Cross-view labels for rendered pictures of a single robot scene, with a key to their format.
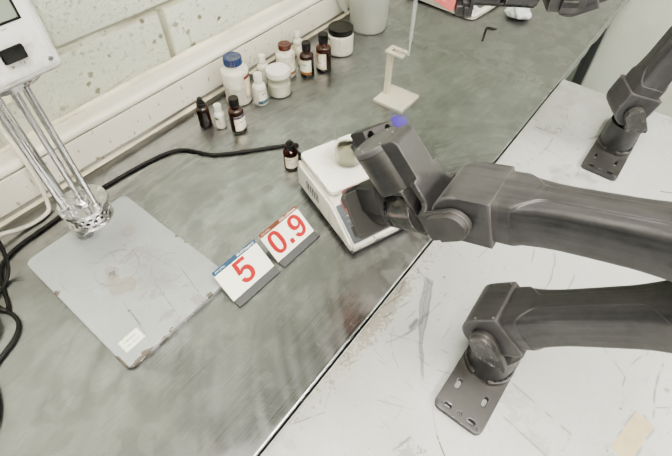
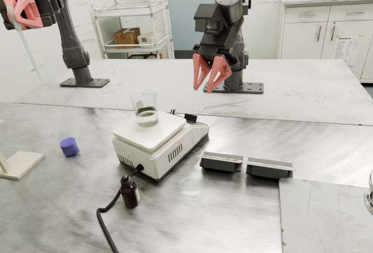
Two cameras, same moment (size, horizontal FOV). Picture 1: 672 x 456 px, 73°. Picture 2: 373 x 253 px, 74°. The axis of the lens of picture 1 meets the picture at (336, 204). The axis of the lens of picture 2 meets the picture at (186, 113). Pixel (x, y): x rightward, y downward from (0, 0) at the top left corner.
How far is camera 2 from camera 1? 0.85 m
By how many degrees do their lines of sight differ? 79
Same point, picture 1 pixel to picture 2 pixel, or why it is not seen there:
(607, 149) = (89, 80)
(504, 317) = (241, 40)
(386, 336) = (247, 110)
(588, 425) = not seen: hidden behind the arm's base
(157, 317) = (356, 200)
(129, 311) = not seen: outside the picture
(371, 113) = (40, 174)
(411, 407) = (270, 97)
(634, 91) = (78, 45)
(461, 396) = (253, 87)
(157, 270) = (329, 232)
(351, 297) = (237, 125)
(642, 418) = not seen: hidden behind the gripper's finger
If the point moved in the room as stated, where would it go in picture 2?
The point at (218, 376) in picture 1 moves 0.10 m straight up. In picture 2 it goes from (337, 152) to (348, 112)
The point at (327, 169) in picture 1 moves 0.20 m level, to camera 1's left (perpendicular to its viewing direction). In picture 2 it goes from (164, 128) to (206, 197)
